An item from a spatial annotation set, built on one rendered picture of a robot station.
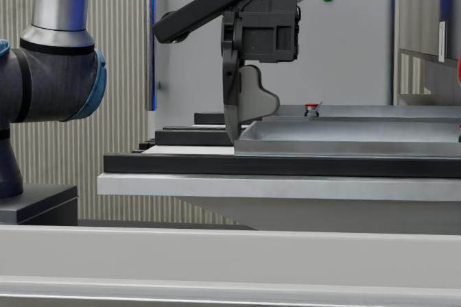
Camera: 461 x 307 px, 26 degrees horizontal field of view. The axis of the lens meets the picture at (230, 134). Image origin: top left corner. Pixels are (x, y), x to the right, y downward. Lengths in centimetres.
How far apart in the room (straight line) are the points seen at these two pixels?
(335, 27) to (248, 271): 174
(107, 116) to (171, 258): 473
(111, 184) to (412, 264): 80
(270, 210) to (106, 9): 392
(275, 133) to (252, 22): 27
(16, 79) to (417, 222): 68
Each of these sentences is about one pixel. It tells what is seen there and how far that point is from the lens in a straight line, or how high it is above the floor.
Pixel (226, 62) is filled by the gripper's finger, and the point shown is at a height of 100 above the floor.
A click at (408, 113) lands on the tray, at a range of 167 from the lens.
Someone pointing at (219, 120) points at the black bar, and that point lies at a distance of 169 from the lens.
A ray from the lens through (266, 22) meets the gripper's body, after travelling 110.
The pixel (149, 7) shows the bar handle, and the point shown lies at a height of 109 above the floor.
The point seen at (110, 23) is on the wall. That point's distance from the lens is 499.
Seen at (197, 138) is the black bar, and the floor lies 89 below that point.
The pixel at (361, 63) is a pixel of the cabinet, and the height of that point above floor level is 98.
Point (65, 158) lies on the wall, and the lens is 510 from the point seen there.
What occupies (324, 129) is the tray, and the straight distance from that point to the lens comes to 133.
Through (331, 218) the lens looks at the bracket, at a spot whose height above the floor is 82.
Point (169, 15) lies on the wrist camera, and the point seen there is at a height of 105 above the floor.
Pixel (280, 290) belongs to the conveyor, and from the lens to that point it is 22.
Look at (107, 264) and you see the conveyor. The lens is 28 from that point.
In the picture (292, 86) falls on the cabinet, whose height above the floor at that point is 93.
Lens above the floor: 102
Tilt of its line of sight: 5 degrees down
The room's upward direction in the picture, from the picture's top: straight up
